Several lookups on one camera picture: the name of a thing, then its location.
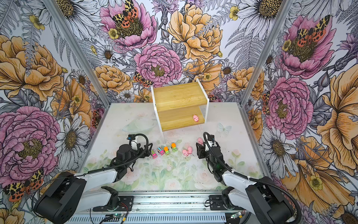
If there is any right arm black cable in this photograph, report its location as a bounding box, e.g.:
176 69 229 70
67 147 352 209
203 131 303 224

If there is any white frame wooden shelf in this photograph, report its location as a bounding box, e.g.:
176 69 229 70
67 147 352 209
151 79 210 140

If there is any pink teal toy car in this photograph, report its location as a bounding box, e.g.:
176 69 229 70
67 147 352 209
157 147 165 156

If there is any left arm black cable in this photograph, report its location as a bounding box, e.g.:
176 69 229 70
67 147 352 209
30 133 150 213

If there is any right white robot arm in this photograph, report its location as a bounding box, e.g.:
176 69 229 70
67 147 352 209
196 132 303 224

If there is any left aluminium corner post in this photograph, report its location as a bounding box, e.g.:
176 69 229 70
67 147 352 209
44 1 111 109

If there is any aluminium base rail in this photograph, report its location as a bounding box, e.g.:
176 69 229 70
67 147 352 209
68 190 249 224

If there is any aluminium corner post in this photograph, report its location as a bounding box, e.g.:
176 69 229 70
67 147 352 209
240 1 293 107
44 1 111 109

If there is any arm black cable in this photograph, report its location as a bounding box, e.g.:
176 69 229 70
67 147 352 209
30 133 150 213
203 131 303 224

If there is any right aluminium corner post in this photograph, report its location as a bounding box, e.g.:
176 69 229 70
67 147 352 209
240 1 293 107

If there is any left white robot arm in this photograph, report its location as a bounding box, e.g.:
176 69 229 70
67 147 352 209
32 139 153 224

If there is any pink toy pig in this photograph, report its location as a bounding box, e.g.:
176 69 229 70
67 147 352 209
187 146 193 155
193 114 199 122
197 138 204 145
182 149 189 156

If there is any pink green toy car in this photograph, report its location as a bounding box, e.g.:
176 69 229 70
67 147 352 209
151 150 158 159

